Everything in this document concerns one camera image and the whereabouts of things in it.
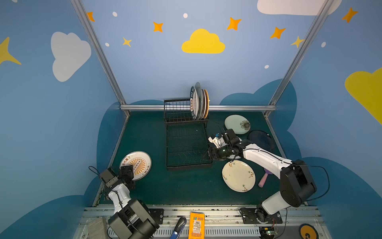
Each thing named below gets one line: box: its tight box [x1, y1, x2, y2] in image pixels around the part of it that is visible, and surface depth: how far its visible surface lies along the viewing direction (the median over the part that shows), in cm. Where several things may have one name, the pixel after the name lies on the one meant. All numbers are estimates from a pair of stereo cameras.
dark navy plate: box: [248, 129, 276, 152], surface depth 107 cm
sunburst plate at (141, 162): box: [119, 150, 153, 181], surface depth 95 cm
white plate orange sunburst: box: [200, 88, 207, 120], surface depth 82 cm
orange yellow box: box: [188, 212, 206, 239], surface depth 69 cm
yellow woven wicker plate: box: [203, 89, 210, 120], surface depth 83 cm
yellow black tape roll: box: [298, 223, 319, 239], surface depth 72 cm
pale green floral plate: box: [224, 114, 251, 135], surface depth 117 cm
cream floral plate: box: [221, 159, 257, 193], surface depth 90 cm
